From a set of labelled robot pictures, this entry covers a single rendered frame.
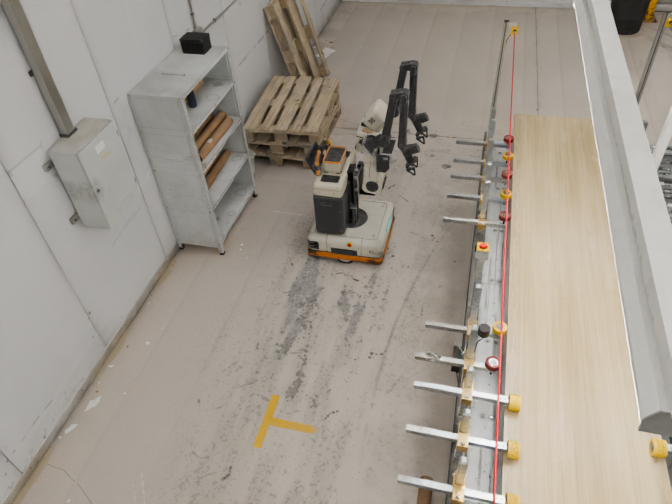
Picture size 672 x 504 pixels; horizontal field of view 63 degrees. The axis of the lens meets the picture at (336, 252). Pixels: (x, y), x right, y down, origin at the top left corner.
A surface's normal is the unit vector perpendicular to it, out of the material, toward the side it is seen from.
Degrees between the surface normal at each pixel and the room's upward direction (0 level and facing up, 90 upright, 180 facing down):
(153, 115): 90
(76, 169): 90
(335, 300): 0
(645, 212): 0
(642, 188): 0
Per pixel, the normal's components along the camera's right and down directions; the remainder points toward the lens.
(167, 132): -0.24, 0.68
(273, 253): -0.06, -0.73
